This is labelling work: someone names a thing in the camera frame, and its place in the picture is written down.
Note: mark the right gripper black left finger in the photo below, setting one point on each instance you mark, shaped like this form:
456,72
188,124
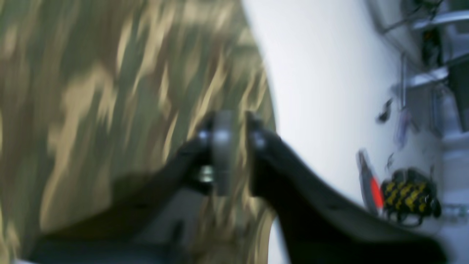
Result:
202,164

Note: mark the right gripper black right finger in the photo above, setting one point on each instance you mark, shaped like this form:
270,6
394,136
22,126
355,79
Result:
319,225

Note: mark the camouflage T-shirt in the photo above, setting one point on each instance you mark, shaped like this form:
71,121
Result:
97,94

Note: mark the red grey tool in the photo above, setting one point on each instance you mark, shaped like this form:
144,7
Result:
370,187

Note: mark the yellow black striped object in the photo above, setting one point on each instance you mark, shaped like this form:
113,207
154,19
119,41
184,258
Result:
409,197

